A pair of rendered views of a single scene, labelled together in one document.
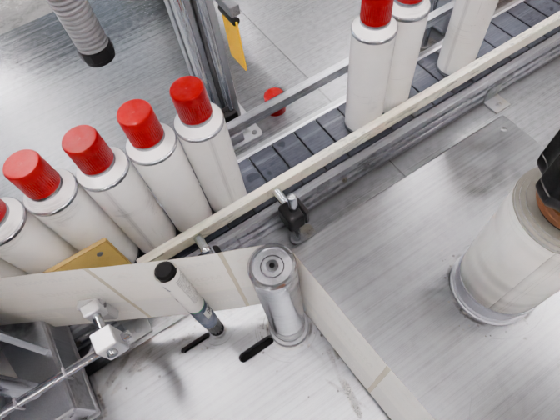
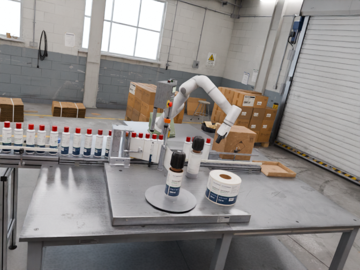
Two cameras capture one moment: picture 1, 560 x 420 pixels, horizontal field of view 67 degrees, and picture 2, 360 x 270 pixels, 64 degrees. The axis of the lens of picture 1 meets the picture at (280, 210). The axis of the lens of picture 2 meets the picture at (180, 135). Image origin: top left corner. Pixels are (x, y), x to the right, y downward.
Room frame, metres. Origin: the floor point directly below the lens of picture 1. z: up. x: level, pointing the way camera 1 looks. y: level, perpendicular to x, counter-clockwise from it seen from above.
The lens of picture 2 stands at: (-1.81, -0.19, 1.71)
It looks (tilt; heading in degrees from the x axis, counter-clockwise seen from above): 16 degrees down; 3
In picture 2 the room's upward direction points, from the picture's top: 11 degrees clockwise
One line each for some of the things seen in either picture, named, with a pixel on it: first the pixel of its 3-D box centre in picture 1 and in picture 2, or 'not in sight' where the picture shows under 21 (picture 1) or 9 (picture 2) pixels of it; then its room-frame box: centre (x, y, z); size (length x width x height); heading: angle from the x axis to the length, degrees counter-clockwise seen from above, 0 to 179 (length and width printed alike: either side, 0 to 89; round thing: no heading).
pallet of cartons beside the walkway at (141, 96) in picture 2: not in sight; (154, 109); (4.29, 0.79, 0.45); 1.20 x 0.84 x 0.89; 36
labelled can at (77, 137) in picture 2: not in sight; (76, 141); (0.06, 0.62, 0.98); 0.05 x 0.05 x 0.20
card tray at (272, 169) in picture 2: not in sight; (273, 168); (0.75, -0.95, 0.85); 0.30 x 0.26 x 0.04; 114
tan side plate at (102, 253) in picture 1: (82, 279); not in sight; (0.20, 0.23, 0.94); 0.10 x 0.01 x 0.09; 114
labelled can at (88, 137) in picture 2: not in sight; (88, 142); (0.09, 0.55, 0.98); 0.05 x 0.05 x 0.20
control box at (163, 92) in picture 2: not in sight; (165, 94); (0.38, 0.10, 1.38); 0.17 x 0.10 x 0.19; 169
